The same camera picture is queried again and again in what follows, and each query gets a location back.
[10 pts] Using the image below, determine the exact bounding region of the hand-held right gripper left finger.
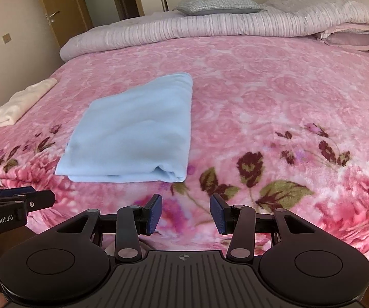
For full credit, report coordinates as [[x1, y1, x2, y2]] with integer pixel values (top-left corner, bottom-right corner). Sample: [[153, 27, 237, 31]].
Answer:
[[57, 194, 163, 263]]

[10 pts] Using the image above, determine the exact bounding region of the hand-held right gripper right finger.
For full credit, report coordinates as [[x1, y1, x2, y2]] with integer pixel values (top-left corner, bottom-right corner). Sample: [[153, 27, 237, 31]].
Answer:
[[210, 193, 316, 262]]

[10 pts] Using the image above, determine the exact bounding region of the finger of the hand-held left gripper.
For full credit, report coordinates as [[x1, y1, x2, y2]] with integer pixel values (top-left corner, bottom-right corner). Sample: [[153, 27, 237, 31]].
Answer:
[[0, 190, 56, 213], [0, 186, 35, 199]]

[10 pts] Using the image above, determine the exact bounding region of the light blue shirt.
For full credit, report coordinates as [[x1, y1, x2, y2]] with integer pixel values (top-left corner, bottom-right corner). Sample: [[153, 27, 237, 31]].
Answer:
[[54, 72, 194, 184]]

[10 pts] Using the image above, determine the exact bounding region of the cream folded cloth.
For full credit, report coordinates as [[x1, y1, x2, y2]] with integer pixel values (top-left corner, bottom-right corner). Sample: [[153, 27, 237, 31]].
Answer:
[[0, 78, 58, 128]]

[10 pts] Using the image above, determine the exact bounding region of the pink floral blanket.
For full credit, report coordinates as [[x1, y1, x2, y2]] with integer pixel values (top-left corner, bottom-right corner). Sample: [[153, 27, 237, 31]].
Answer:
[[0, 35, 369, 261]]

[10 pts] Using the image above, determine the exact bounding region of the striped lilac quilt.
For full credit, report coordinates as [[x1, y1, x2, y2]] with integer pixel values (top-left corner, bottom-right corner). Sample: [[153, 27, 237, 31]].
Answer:
[[59, 0, 369, 62]]

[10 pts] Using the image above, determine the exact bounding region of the grey blue pillow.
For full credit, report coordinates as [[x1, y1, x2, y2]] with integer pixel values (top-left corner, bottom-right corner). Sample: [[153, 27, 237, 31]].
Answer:
[[174, 0, 267, 16]]

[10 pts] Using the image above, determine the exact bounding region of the pink pillow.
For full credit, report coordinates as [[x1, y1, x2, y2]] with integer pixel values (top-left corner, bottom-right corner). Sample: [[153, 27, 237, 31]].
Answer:
[[313, 22, 369, 38], [320, 32, 369, 56]]

